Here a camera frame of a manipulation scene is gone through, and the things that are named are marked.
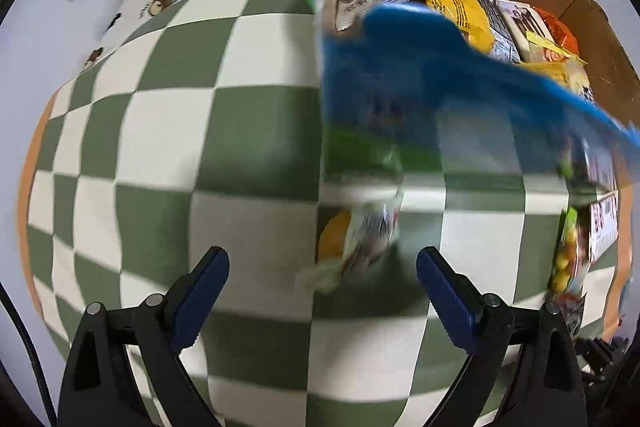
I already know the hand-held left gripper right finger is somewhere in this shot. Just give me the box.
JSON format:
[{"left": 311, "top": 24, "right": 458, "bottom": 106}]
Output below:
[{"left": 416, "top": 245, "right": 587, "bottom": 427}]

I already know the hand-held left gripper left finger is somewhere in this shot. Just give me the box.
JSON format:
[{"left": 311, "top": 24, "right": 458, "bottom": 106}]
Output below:
[{"left": 56, "top": 245, "right": 231, "bottom": 427}]

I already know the clear yellow chip packet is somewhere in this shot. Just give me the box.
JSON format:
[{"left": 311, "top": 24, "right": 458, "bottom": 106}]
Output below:
[{"left": 295, "top": 202, "right": 406, "bottom": 295}]

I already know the printed cardboard box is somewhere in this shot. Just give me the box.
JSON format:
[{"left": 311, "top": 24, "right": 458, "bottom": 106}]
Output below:
[{"left": 291, "top": 0, "right": 640, "bottom": 208}]

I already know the small yellow packet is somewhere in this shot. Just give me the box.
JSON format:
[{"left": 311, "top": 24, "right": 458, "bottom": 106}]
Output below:
[{"left": 520, "top": 32, "right": 596, "bottom": 102}]

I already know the white chocolate stick packet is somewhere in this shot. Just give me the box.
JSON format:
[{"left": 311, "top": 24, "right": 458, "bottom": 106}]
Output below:
[{"left": 492, "top": 0, "right": 556, "bottom": 62}]

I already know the orange snack packet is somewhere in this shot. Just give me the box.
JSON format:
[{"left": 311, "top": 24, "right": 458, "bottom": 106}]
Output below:
[{"left": 532, "top": 7, "right": 581, "bottom": 55}]

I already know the large yellow black packet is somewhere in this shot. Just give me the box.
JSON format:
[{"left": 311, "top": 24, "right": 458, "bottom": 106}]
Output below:
[{"left": 420, "top": 0, "right": 521, "bottom": 60}]

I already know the colourful candy ball packet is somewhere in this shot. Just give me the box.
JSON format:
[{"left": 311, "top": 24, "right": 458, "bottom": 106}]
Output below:
[{"left": 547, "top": 207, "right": 591, "bottom": 303}]

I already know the white barcode packet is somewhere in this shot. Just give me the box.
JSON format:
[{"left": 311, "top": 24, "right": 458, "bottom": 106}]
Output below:
[{"left": 587, "top": 192, "right": 621, "bottom": 263}]

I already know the green white checkered blanket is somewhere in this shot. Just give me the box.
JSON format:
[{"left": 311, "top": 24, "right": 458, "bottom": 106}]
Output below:
[{"left": 17, "top": 0, "right": 636, "bottom": 427}]

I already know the black cable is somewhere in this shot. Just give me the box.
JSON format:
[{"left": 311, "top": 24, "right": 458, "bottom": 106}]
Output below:
[{"left": 0, "top": 282, "right": 56, "bottom": 427}]

